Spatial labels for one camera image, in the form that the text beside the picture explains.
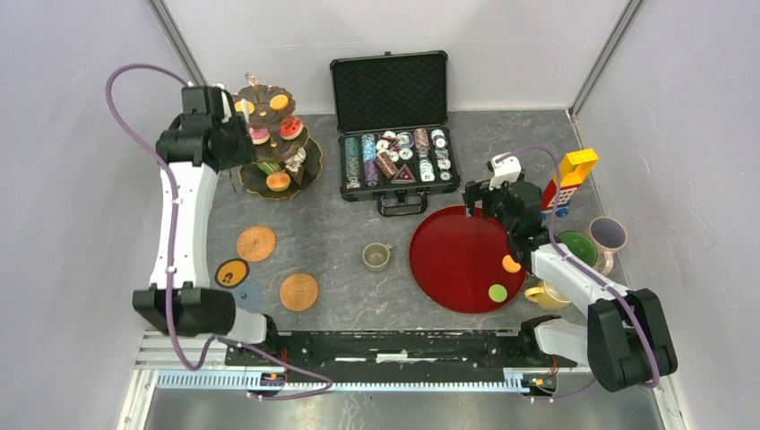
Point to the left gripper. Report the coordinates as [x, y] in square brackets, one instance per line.
[246, 151]

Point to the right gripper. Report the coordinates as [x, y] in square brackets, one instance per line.
[475, 192]

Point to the pink frosted donut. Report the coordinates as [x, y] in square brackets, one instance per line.
[259, 136]

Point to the orange waffle biscuit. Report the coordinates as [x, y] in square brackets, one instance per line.
[244, 106]

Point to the white rectangular pastry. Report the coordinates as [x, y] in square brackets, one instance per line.
[269, 167]

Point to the orange round biscuit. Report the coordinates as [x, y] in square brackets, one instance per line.
[510, 265]

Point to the orange peach bun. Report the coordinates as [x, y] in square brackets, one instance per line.
[278, 181]

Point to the red frosted donut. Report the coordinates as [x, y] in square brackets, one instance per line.
[290, 128]

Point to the white striped donut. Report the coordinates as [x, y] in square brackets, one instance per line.
[295, 162]

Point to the yellow round cookie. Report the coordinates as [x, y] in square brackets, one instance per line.
[279, 102]

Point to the chocolate cake slice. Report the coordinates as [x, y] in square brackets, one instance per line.
[296, 173]

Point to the red round tray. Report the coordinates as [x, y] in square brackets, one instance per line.
[454, 259]

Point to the green macaron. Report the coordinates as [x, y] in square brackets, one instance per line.
[498, 293]

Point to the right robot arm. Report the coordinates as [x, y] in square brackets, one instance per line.
[626, 339]

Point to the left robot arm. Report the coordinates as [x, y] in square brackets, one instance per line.
[207, 137]

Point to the three-tier dessert stand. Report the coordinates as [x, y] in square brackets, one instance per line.
[276, 150]

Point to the toy block tower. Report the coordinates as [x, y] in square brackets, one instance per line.
[574, 169]

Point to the green bowl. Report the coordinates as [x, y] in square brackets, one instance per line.
[580, 246]

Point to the yellow cup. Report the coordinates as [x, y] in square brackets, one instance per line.
[547, 297]

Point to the beige purple mug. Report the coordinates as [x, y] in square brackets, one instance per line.
[608, 236]

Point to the woven coaster left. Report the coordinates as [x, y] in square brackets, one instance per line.
[256, 243]

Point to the woven coaster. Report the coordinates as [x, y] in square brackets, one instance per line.
[256, 243]
[298, 292]

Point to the orange black coaster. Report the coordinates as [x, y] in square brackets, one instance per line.
[231, 273]

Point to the black poker chip case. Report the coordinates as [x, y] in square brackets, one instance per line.
[384, 96]

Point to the small grey-green cup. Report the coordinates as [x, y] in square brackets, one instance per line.
[376, 256]

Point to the woven coaster front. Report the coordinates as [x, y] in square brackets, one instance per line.
[298, 292]

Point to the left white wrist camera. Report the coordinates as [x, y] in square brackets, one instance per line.
[227, 103]

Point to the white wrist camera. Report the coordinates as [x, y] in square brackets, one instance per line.
[506, 168]
[227, 103]

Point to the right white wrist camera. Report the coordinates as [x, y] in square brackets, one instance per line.
[506, 168]

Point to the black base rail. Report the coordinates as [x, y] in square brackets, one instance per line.
[406, 360]

